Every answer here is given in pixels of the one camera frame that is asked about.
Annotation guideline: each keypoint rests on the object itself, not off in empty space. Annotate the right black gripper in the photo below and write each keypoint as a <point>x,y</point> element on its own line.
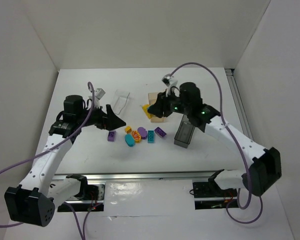
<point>165,104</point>

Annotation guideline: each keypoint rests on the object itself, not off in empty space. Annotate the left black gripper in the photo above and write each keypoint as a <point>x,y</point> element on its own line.
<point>106,118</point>

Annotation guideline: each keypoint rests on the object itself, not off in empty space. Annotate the purple small lego brick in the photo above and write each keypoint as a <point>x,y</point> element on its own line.
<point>111,136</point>

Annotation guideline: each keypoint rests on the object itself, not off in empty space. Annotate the purple long lego brick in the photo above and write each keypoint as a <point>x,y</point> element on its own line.
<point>161,133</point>

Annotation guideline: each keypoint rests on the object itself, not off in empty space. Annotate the teal long lego brick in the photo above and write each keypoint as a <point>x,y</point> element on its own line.
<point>150,137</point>

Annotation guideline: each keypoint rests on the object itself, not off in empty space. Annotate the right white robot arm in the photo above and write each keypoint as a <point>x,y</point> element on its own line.
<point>262,166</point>

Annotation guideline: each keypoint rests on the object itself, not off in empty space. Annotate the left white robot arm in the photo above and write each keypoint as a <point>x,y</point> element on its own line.
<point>34,200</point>

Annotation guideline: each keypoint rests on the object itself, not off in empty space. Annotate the orange translucent container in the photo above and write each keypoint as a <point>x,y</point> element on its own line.
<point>157,117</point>

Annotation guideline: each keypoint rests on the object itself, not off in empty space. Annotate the small yellow lego brick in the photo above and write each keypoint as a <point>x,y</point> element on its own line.
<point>128,129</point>

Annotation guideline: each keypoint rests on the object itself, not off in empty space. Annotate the teal oval lego piece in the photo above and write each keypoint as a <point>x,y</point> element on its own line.
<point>129,140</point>

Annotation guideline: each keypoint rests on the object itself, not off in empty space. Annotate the clear plastic container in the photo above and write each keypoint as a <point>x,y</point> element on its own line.
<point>119,101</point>

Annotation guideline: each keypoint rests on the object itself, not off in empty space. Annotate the yellow oval printed lego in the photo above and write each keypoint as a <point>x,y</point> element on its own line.
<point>136,136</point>

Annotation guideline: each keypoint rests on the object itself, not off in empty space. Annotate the purple oval lego piece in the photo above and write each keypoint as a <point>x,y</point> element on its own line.
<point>143,133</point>

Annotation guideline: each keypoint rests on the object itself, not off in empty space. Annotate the dark grey translucent container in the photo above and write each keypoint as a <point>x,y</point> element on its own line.
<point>184,133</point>

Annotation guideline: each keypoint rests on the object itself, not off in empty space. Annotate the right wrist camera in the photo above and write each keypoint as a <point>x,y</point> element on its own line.
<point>169,80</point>

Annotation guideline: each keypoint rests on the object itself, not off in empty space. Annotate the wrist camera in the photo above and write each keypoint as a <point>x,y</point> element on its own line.
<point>169,80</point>
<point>99,93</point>

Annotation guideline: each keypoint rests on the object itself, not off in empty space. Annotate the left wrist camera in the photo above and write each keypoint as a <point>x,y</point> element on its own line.
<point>99,93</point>

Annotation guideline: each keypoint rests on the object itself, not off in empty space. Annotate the aluminium front rail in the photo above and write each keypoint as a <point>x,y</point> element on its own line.
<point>148,176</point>

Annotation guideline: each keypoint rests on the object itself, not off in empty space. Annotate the aluminium rail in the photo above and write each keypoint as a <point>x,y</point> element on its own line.
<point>148,176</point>
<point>229,72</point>

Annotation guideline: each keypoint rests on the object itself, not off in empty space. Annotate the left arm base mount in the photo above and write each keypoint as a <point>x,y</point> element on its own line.
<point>93,199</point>

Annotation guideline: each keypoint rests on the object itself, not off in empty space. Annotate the aluminium right rail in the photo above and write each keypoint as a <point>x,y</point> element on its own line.
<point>229,72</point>

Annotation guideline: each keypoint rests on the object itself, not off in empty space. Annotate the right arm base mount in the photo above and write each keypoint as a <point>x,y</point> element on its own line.
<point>205,198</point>

